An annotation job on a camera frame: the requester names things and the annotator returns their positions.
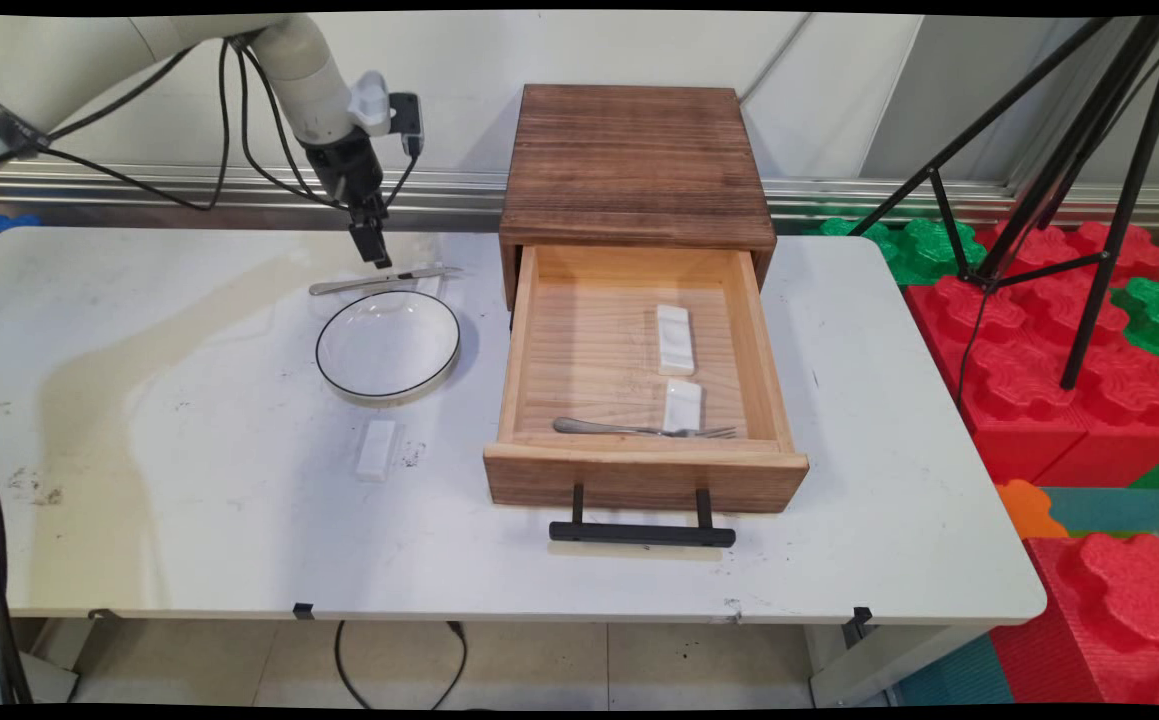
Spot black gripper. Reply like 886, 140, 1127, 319
303, 134, 394, 270

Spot metal table knife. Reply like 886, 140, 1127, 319
309, 266, 465, 297

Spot white bowl black rim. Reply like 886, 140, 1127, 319
315, 290, 462, 403

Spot dark wooden drawer cabinet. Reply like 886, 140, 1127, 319
499, 85, 778, 313

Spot metal fork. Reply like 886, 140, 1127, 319
552, 417, 740, 441

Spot long white cutlery rest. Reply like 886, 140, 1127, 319
655, 304, 696, 377

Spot short white cutlery rest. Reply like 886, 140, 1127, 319
661, 378, 704, 435

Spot metal table leg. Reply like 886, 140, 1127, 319
809, 622, 990, 709
19, 616, 126, 703

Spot large red foam blocks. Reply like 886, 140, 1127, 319
903, 220, 1159, 489

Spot orange foam piece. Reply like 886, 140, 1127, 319
996, 478, 1070, 541

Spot teal foam mat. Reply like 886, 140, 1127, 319
894, 630, 1016, 707
1039, 486, 1159, 537

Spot red foam block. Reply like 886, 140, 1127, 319
989, 532, 1159, 707

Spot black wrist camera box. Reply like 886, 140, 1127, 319
389, 92, 426, 159

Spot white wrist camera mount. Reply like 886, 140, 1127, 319
346, 70, 396, 137

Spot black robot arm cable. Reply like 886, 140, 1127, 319
0, 38, 422, 213

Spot light wooden drawer black handle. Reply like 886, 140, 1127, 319
483, 246, 810, 549

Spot black cable under table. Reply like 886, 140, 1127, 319
333, 620, 469, 711

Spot aluminium wall rail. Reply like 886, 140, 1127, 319
0, 160, 1159, 229

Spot black camera tripod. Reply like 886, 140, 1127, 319
844, 15, 1159, 391

